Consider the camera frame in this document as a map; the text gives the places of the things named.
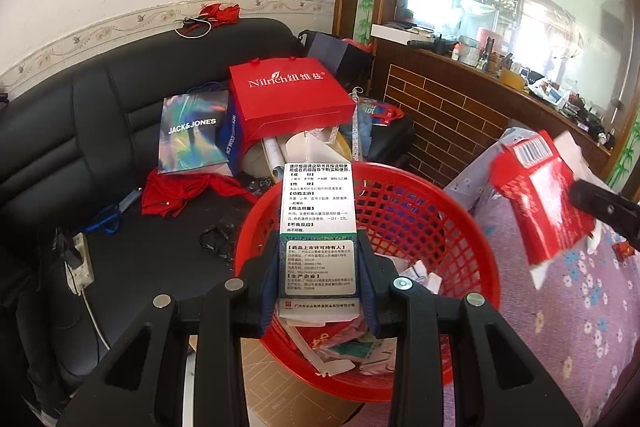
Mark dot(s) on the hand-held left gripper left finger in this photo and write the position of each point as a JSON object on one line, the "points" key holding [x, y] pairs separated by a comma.
{"points": [[267, 287]]}

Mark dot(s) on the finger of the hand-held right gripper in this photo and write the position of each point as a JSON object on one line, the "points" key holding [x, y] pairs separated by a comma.
{"points": [[605, 207]]}

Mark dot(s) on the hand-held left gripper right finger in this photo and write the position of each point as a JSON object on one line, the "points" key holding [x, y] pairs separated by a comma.
{"points": [[367, 297]]}

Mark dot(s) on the red and white torn box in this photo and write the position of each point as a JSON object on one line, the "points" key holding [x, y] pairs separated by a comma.
{"points": [[540, 202]]}

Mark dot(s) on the small white carton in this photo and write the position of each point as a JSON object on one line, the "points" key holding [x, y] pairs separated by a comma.
{"points": [[317, 217]]}

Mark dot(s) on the red plastic basket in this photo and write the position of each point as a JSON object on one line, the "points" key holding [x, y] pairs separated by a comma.
{"points": [[440, 217]]}

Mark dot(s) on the black crumpled plastic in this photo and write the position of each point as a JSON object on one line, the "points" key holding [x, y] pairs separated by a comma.
{"points": [[217, 242]]}

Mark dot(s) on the cardboard box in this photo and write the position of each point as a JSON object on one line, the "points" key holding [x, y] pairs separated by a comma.
{"points": [[280, 387]]}

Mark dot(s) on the pile of counter clutter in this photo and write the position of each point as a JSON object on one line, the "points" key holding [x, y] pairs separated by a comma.
{"points": [[570, 107]]}

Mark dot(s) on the white paper roll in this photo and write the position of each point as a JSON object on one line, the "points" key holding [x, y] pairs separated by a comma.
{"points": [[274, 157]]}

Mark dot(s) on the red cloth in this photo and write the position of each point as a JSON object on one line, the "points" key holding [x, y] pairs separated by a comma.
{"points": [[170, 194]]}

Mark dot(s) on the blue paper bag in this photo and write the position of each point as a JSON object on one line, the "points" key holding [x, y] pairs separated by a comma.
{"points": [[232, 142]]}

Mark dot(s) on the yellow tape box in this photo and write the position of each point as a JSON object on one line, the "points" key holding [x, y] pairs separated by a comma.
{"points": [[512, 79]]}

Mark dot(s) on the iridescent shopping bag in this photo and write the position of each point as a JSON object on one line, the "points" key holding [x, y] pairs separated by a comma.
{"points": [[190, 142]]}

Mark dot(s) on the white measuring tape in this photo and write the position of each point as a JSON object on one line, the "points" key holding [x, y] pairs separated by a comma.
{"points": [[355, 127]]}

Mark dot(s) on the red gift bag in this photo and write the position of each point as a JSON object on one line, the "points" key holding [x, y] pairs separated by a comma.
{"points": [[285, 107]]}

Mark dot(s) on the red and blue tote bag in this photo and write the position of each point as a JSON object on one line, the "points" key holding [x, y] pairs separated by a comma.
{"points": [[380, 112]]}

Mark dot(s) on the white power strip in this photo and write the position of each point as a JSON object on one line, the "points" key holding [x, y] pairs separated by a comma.
{"points": [[80, 262]]}

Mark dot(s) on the black tumbler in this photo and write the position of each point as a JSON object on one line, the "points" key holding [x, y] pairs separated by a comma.
{"points": [[489, 54]]}

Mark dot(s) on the wooden glass partition cabinet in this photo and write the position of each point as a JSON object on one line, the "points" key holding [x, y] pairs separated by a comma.
{"points": [[440, 107]]}

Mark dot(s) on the grey round tin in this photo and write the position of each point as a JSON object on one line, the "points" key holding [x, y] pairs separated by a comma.
{"points": [[470, 52]]}

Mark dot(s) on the black flashlight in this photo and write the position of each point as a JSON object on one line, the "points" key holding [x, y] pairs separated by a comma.
{"points": [[427, 46]]}

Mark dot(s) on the black paper bag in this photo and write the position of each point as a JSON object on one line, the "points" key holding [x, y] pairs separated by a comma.
{"points": [[325, 52]]}

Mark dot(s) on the black leather sofa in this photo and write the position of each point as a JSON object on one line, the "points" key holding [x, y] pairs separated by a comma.
{"points": [[100, 107]]}

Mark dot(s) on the red plastic bag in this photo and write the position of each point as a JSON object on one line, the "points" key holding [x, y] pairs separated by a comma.
{"points": [[356, 45]]}

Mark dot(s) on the long white box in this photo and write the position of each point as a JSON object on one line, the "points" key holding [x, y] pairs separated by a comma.
{"points": [[400, 33]]}

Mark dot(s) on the red knot ornament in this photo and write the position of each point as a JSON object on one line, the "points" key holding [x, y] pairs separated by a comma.
{"points": [[220, 13]]}

